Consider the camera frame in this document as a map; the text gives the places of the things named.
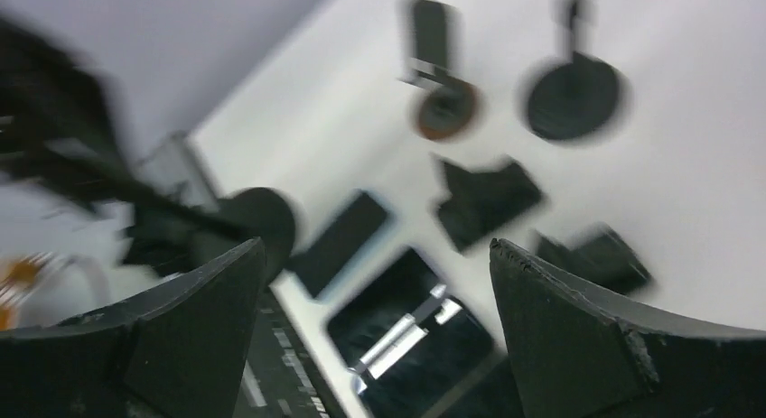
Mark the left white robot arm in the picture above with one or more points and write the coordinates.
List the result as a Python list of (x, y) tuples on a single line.
[(58, 130)]

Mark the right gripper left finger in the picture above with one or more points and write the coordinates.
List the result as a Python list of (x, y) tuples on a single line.
[(175, 350)]

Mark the black phone stand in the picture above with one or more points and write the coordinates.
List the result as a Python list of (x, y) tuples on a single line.
[(483, 200), (601, 257)]

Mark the brown base phone stand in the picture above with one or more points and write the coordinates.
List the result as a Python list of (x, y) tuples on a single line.
[(450, 105)]

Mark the blue case phone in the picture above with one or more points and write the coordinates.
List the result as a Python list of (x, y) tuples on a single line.
[(341, 240)]

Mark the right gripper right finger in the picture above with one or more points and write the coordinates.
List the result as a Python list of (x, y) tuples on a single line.
[(577, 349)]

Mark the lilac case phone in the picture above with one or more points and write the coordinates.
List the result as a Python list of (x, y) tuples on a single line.
[(407, 340)]

